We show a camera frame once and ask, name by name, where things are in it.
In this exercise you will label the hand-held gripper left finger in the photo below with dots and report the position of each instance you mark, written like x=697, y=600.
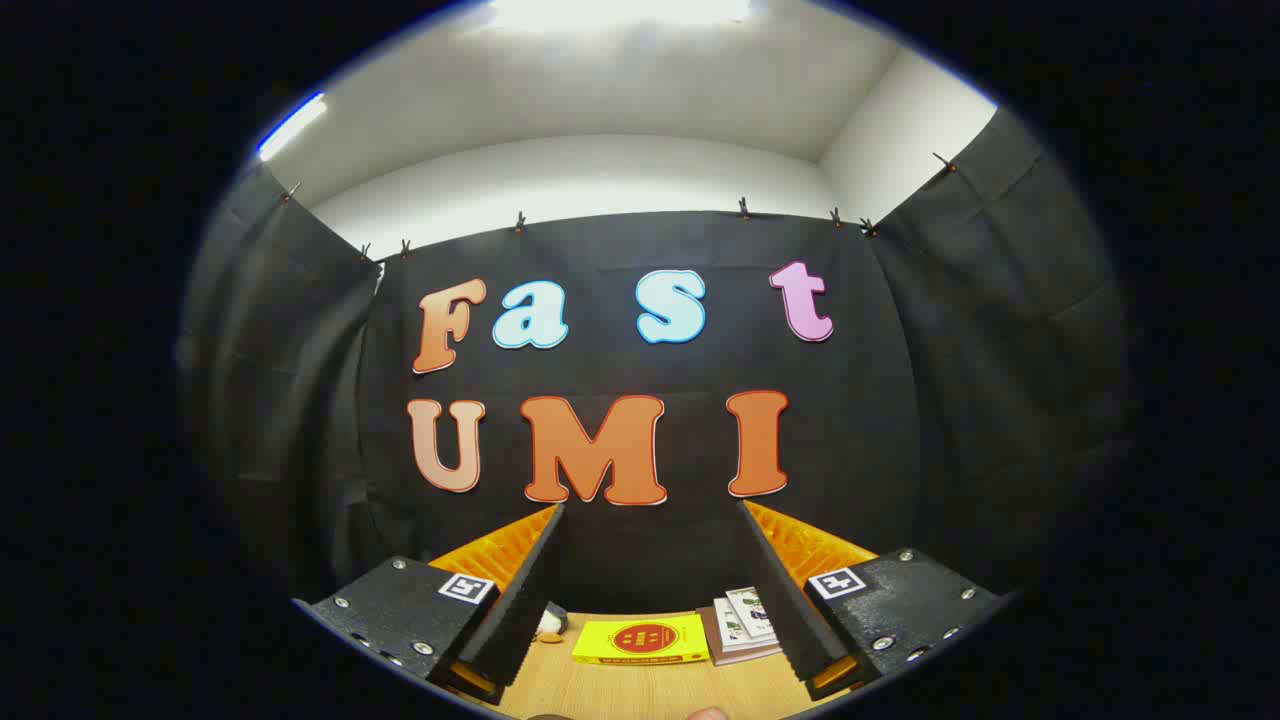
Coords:
x=530, y=590

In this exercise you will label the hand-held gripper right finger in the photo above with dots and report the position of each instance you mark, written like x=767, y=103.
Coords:
x=775, y=590

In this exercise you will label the penguin plush toy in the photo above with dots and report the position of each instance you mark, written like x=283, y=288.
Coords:
x=549, y=626

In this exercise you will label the thin paperback book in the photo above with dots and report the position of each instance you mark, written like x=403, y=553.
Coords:
x=706, y=640
x=728, y=625

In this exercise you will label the yellow book with red circle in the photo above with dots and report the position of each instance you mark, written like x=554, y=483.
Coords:
x=600, y=645

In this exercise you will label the row of small cloth clips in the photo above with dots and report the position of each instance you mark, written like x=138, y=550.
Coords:
x=743, y=208

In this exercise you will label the white ceiling light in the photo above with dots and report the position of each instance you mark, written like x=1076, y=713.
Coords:
x=620, y=10
x=290, y=125

